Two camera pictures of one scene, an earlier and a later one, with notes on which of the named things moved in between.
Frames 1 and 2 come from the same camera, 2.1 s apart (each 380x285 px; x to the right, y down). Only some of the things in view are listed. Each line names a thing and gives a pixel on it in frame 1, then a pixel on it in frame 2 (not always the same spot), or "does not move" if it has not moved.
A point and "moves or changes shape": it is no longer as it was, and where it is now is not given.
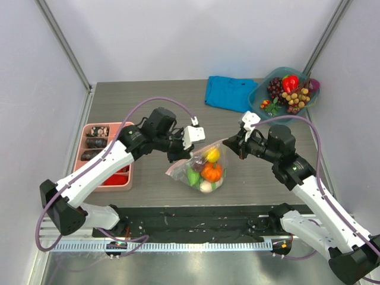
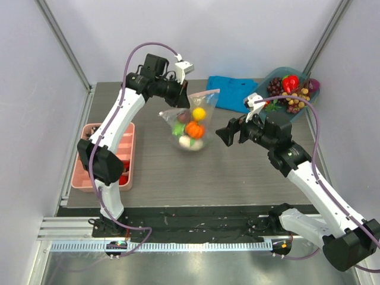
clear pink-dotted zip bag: x=205 y=171 to x=193 y=125
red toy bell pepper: x=291 y=83 does not move
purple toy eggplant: x=313 y=85 does not move
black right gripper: x=241 y=146 to x=237 y=132
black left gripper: x=181 y=153 to x=180 y=100
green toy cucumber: x=193 y=178 moves or changes shape
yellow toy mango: x=213 y=155 to x=199 y=113
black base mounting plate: x=196 y=224 does not move
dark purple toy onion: x=198 y=167 to x=184 y=117
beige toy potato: x=206 y=187 moves or changes shape
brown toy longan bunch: x=299 y=99 does not move
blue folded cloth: x=230 y=93 does not move
